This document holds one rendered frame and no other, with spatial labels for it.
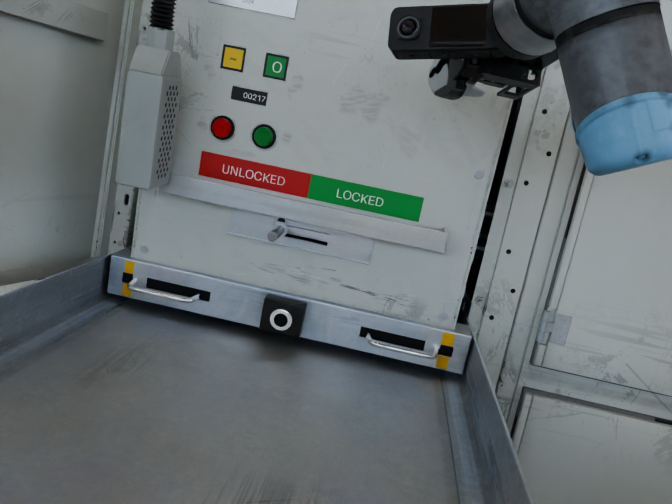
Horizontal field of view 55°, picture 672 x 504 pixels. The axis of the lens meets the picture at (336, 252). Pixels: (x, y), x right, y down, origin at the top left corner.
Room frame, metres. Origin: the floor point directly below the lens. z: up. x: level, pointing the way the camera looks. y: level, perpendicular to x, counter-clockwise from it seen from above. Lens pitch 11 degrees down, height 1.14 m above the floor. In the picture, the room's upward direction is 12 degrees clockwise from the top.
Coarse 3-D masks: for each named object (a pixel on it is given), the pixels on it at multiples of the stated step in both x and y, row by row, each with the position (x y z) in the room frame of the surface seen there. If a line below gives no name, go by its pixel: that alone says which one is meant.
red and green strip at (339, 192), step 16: (208, 160) 0.92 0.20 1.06; (224, 160) 0.92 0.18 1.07; (240, 160) 0.92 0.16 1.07; (208, 176) 0.92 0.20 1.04; (224, 176) 0.92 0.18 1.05; (240, 176) 0.92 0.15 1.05; (256, 176) 0.92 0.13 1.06; (272, 176) 0.92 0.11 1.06; (288, 176) 0.91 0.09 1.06; (304, 176) 0.91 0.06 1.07; (320, 176) 0.91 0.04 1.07; (288, 192) 0.91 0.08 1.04; (304, 192) 0.91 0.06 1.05; (320, 192) 0.91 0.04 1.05; (336, 192) 0.91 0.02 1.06; (352, 192) 0.91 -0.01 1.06; (368, 192) 0.91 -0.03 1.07; (384, 192) 0.90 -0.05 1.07; (368, 208) 0.91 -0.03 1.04; (384, 208) 0.90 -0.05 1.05; (400, 208) 0.90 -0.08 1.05; (416, 208) 0.90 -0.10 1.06
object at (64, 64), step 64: (0, 0) 0.82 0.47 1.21; (64, 0) 0.92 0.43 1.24; (0, 64) 0.86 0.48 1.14; (64, 64) 0.96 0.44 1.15; (128, 64) 1.05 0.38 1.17; (0, 128) 0.87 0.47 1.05; (64, 128) 0.97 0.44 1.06; (0, 192) 0.88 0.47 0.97; (64, 192) 0.99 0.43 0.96; (0, 256) 0.89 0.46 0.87; (64, 256) 1.01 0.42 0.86
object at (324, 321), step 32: (128, 256) 0.94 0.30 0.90; (160, 288) 0.93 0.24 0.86; (192, 288) 0.92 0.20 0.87; (224, 288) 0.92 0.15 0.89; (256, 288) 0.91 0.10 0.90; (256, 320) 0.92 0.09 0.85; (320, 320) 0.91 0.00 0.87; (352, 320) 0.90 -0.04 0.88; (384, 320) 0.90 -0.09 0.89; (384, 352) 0.90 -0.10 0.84; (448, 352) 0.90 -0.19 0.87
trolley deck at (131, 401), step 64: (128, 320) 0.87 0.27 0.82; (192, 320) 0.93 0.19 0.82; (0, 384) 0.61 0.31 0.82; (64, 384) 0.64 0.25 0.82; (128, 384) 0.67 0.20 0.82; (192, 384) 0.71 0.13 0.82; (256, 384) 0.74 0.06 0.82; (320, 384) 0.78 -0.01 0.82; (384, 384) 0.83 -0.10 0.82; (0, 448) 0.50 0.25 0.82; (64, 448) 0.52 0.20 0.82; (128, 448) 0.54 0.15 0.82; (192, 448) 0.57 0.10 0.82; (256, 448) 0.59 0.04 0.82; (320, 448) 0.62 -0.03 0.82; (384, 448) 0.65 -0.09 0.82; (448, 448) 0.68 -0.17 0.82
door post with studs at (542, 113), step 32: (544, 96) 1.02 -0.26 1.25; (544, 128) 1.01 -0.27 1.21; (512, 160) 1.02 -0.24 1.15; (544, 160) 1.01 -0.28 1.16; (512, 192) 1.02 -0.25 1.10; (544, 192) 1.01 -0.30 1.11; (512, 224) 1.02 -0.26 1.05; (512, 256) 1.01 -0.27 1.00; (480, 288) 1.02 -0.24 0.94; (512, 288) 1.01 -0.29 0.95; (480, 320) 1.02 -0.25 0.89
